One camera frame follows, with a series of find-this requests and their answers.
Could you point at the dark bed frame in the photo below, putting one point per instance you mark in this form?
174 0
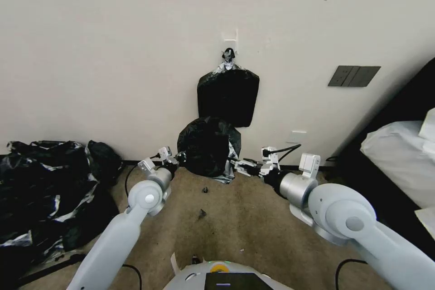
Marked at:
384 120

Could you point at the white wall socket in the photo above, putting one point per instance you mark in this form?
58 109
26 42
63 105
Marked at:
296 136

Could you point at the white robot front shell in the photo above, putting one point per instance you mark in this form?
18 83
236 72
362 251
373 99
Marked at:
221 276

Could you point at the flat hanging black trash bag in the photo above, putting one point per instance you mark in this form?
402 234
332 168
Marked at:
228 98

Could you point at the white bedding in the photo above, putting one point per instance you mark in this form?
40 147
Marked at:
401 161

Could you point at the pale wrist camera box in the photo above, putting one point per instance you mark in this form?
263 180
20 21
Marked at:
165 153
269 160

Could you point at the white wall hook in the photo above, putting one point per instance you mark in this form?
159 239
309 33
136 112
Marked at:
230 36

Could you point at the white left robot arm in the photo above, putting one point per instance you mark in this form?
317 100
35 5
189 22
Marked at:
117 235

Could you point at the black trash bag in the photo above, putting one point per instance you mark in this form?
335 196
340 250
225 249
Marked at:
200 133
228 98

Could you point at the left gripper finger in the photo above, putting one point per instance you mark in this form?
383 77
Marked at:
179 164
181 156

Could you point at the white paper sheet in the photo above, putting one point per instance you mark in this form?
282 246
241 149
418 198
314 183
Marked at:
426 219

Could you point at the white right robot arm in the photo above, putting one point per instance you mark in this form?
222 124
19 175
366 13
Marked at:
340 215

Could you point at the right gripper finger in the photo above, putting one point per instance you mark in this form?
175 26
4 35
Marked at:
242 163
247 170

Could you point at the pile of black trash bags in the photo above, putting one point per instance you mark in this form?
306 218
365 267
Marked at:
44 191

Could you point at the dark grey wall switch panel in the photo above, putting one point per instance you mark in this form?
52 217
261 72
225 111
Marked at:
353 76

